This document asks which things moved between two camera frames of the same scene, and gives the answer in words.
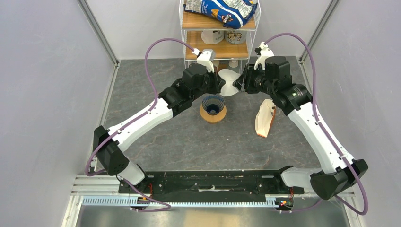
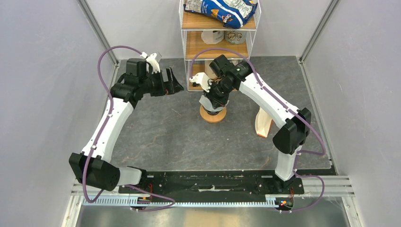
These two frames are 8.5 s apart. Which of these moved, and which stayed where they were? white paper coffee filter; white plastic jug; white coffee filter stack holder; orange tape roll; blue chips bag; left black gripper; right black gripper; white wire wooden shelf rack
Moved: right black gripper; white paper coffee filter; left black gripper
Stayed: orange tape roll; blue chips bag; white wire wooden shelf rack; white coffee filter stack holder; white plastic jug
